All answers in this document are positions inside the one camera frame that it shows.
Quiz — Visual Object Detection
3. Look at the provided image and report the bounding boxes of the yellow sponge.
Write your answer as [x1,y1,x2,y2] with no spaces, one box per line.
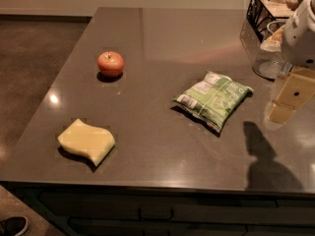
[57,119,115,167]

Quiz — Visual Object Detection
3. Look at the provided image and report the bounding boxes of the black shoe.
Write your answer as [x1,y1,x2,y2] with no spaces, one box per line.
[0,216,30,236]

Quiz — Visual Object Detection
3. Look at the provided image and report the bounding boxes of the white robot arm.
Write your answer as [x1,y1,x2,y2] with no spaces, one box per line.
[265,0,315,124]

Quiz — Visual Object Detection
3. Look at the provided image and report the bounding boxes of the dark cabinet drawer front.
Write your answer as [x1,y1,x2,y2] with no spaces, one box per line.
[21,188,315,236]

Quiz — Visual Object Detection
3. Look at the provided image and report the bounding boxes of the green jalapeno chip bag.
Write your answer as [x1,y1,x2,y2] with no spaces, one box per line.
[173,71,253,133]

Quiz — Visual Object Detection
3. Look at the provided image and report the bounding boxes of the black wire basket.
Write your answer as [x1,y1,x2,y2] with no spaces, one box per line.
[246,0,299,41]

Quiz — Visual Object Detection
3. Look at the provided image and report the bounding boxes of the red apple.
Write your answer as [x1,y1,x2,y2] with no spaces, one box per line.
[97,51,124,78]

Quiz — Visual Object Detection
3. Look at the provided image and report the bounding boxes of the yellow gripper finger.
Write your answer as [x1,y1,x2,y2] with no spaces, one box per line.
[265,67,315,124]

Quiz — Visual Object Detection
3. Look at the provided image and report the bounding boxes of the clear glass jar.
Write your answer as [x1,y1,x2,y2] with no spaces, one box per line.
[252,20,292,81]

